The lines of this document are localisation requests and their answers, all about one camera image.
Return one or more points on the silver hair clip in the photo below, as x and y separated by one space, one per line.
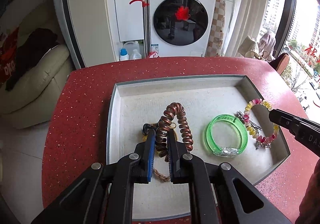
245 119

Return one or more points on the white cabinet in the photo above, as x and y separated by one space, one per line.
101 28

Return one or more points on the grey jewelry tray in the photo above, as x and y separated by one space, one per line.
203 97

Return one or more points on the checkered hanging cloth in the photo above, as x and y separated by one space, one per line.
215 42

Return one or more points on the white cloth by window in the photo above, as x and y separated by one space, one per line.
261 50

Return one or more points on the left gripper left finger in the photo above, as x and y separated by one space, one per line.
146 152

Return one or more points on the beige sofa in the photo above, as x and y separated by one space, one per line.
34 96

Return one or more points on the black garment on sofa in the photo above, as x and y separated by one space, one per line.
30 53

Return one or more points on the white washing machine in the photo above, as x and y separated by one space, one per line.
180 28

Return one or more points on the translucent plastic jug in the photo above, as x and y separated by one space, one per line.
133 50

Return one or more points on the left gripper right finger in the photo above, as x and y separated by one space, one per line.
178 166

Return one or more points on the white detergent bottle blue cap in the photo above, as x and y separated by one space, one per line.
124 56

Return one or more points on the red handled mop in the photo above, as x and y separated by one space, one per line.
146 25

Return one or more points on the green translucent bangle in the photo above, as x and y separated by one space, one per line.
226 136

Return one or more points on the brown chair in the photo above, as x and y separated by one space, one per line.
280 63

